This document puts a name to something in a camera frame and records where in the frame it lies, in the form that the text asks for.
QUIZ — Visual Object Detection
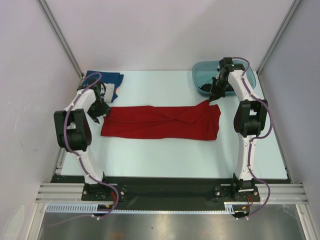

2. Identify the red t shirt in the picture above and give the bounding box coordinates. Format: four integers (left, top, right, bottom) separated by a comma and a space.
100, 100, 221, 141

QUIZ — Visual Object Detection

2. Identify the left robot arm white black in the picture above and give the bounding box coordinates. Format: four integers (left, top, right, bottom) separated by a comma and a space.
53, 77, 119, 202

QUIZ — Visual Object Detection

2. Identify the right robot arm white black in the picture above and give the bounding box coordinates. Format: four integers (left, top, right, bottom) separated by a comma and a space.
208, 57, 273, 201

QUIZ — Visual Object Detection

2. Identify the black t shirt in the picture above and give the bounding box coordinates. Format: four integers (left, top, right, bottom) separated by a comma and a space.
200, 83, 212, 93

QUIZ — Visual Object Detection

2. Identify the teal plastic bin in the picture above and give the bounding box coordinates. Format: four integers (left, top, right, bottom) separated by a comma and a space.
192, 58, 257, 96

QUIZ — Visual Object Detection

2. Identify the folded blue printed t shirt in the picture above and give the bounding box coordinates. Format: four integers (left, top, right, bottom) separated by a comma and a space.
81, 70, 124, 103

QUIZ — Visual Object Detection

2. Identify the aluminium front frame rail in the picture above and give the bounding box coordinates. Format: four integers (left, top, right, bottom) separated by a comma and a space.
35, 183, 309, 205

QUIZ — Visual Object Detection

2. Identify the left aluminium frame post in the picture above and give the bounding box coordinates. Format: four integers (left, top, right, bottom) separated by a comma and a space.
36, 0, 84, 78

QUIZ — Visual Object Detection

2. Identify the aluminium frame post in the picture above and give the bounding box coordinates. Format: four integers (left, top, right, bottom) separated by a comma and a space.
36, 0, 84, 78
256, 0, 302, 76

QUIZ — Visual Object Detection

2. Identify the right aluminium frame post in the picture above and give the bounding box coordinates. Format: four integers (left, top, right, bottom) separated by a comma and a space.
256, 0, 302, 76

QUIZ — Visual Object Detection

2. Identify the white slotted cable duct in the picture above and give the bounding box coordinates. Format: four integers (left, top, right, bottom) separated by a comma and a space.
46, 202, 249, 215

